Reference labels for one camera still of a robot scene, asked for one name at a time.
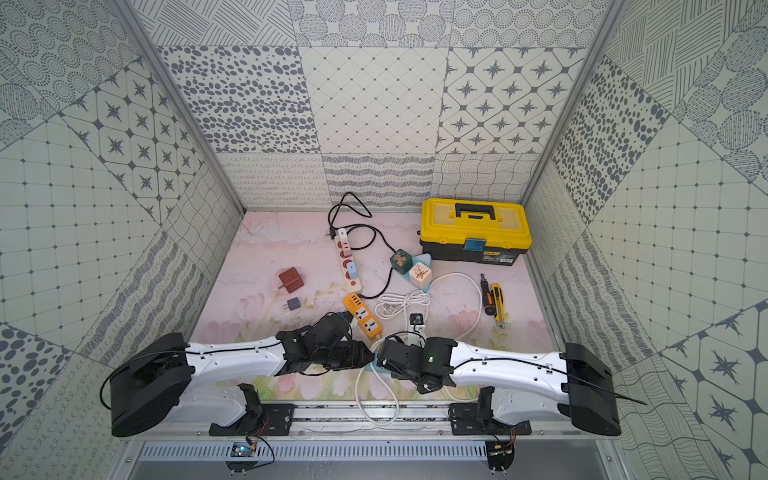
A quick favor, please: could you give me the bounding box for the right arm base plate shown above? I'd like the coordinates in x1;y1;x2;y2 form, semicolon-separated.
448;386;532;436

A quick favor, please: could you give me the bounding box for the aluminium rail frame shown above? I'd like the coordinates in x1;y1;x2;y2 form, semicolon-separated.
122;386;619;442

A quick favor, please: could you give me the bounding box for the dark green cube adapter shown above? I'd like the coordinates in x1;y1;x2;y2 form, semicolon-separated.
390;249;413;275

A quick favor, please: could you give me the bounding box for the pink deer cube adapter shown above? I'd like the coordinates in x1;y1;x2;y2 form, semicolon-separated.
408;262;433;290

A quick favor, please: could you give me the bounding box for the white power cable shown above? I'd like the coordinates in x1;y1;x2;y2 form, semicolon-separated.
353;272;484;428

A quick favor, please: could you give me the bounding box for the small grey plug adapter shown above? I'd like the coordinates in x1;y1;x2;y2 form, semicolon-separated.
285;297;302;311

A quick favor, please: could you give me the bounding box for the orange power strip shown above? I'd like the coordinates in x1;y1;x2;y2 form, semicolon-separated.
343;293;383;340

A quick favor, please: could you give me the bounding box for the yellow black toolbox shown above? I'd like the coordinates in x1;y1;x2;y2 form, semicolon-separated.
420;198;533;266

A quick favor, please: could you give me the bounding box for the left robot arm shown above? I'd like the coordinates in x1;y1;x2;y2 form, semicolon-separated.
101;312;374;438

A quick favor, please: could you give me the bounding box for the yellow utility knife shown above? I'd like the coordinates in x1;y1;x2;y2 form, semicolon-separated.
491;283;505;328

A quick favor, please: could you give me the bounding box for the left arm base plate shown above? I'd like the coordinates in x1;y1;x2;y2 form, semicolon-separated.
208;383;296;437

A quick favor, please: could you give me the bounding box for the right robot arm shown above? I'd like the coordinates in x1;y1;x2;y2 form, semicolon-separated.
376;337;621;437

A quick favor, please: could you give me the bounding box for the white long power strip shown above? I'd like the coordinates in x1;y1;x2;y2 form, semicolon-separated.
334;228;362;293

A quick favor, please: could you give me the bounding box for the black screwdriver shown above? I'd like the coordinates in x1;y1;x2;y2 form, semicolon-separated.
480;274;496;317

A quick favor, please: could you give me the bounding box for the dark red cube adapter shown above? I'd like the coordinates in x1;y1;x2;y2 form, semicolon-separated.
278;267;304;293

